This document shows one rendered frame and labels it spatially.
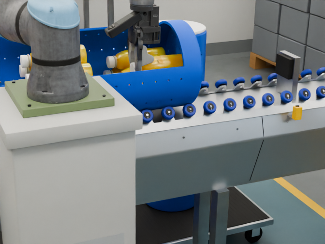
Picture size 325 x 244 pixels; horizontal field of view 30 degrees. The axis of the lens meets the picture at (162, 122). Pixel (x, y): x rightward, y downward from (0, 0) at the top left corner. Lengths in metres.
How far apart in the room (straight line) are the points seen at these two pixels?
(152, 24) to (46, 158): 0.65
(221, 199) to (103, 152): 0.85
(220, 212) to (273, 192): 1.35
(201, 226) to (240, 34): 4.00
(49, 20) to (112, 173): 0.39
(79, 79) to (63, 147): 0.17
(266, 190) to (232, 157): 1.48
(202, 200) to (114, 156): 0.94
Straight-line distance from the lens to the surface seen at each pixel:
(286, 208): 3.41
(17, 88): 1.56
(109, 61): 1.98
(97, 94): 1.49
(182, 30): 1.93
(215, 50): 6.09
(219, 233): 2.28
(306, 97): 2.19
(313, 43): 5.06
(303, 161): 2.34
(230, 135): 2.06
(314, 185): 3.70
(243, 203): 3.10
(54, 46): 1.42
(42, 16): 1.41
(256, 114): 2.10
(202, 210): 2.37
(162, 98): 1.90
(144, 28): 1.85
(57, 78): 1.43
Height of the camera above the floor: 1.67
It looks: 22 degrees down
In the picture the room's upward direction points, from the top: 1 degrees clockwise
